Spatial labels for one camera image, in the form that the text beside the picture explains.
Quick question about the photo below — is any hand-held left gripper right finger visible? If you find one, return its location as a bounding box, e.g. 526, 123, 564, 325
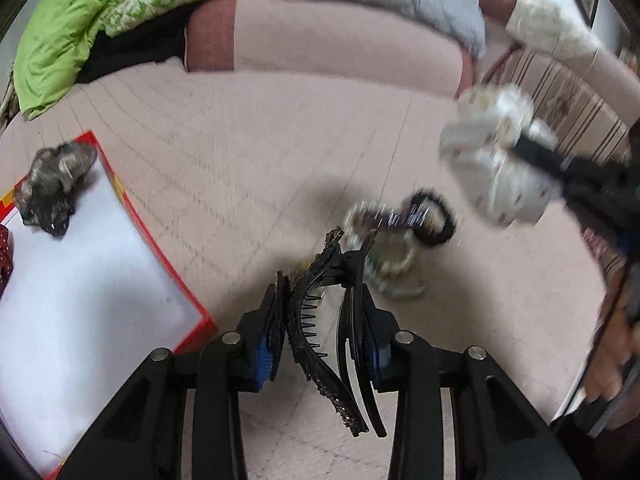
356, 284, 583, 480

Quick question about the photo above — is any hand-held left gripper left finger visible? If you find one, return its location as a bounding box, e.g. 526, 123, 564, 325
55, 270, 292, 480

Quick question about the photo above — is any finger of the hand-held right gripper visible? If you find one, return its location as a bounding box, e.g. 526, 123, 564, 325
512, 132, 578, 188

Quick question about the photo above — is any white printed scrunchie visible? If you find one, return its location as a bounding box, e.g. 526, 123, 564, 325
439, 85, 567, 227

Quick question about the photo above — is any black banana hair clip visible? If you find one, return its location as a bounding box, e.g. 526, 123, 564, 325
277, 227, 389, 438

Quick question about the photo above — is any pearl bracelet with green bead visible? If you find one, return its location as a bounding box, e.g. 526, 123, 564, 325
369, 255, 427, 302

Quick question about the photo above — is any black scrunchie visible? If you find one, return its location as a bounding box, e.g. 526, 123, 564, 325
407, 188, 459, 252

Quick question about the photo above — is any purple beaded hair clip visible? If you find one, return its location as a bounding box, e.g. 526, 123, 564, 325
352, 201, 426, 231

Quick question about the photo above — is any red box lid tray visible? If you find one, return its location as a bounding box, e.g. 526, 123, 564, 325
0, 130, 219, 479

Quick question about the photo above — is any person's right hand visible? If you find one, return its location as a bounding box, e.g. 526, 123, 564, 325
584, 280, 640, 403

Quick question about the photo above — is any striped cloth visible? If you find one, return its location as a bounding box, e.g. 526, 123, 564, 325
480, 49, 633, 166

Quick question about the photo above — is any pink bolster with lace cover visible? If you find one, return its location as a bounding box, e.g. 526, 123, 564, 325
479, 0, 603, 63

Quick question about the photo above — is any pink bolster pillow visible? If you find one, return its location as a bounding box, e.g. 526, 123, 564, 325
184, 0, 477, 100

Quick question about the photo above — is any grey scrunchie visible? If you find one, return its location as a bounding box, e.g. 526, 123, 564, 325
13, 140, 99, 237

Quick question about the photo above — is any red polka dot scrunchie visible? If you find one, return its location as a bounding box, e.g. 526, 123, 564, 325
0, 225, 12, 292

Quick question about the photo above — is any black cloth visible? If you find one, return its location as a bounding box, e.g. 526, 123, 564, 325
75, 4, 195, 84

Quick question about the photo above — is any beige patterned blanket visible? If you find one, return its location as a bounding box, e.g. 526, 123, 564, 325
0, 67, 17, 128

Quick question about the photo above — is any green quilt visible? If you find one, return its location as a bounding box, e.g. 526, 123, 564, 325
12, 0, 342, 121

